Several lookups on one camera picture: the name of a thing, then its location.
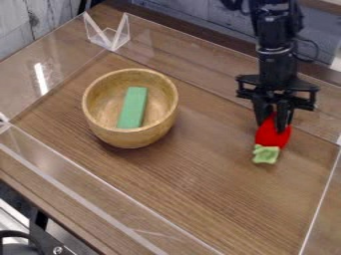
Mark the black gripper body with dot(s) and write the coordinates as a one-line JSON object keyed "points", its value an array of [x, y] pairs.
{"points": [[276, 83]]}

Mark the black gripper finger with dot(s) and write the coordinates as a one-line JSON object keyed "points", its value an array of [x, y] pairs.
{"points": [[284, 115], [263, 109]]}

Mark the red plush strawberry toy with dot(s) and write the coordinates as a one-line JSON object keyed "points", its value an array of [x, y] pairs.
{"points": [[269, 141]]}

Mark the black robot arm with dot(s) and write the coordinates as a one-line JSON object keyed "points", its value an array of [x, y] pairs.
{"points": [[277, 22]]}

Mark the green rectangular block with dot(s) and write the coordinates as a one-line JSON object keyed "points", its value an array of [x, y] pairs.
{"points": [[134, 108]]}

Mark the wooden bowl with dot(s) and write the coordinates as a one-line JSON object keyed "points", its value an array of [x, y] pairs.
{"points": [[102, 103]]}

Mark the clear acrylic table guard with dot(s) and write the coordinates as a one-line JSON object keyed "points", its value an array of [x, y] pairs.
{"points": [[188, 196]]}

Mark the clear acrylic corner bracket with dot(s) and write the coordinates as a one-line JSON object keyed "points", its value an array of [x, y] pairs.
{"points": [[109, 38]]}

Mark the black metal table bracket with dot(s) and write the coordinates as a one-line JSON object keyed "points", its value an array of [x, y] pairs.
{"points": [[57, 240]]}

